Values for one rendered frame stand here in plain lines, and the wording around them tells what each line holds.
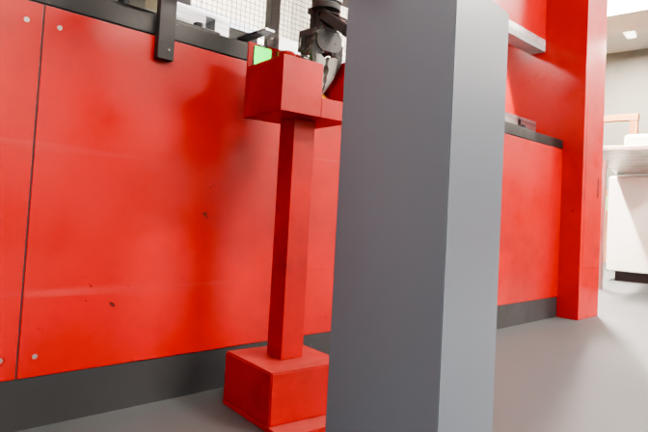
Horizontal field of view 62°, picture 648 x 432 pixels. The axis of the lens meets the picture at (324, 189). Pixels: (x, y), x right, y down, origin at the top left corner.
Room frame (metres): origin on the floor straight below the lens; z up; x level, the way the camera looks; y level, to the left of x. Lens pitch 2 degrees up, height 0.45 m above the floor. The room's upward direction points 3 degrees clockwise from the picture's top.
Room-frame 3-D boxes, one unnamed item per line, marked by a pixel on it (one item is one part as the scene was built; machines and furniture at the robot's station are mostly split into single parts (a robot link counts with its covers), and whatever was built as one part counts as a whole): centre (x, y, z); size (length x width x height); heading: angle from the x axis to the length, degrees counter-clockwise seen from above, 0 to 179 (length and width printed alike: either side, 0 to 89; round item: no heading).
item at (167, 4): (1.20, 0.36, 0.88); 0.14 x 0.04 x 0.22; 43
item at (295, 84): (1.26, 0.07, 0.75); 0.20 x 0.16 x 0.18; 127
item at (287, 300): (1.26, 0.07, 0.39); 0.06 x 0.06 x 0.54; 37
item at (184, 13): (1.37, 0.45, 0.92); 0.39 x 0.06 x 0.10; 133
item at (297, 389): (1.23, 0.05, 0.06); 0.25 x 0.20 x 0.12; 37
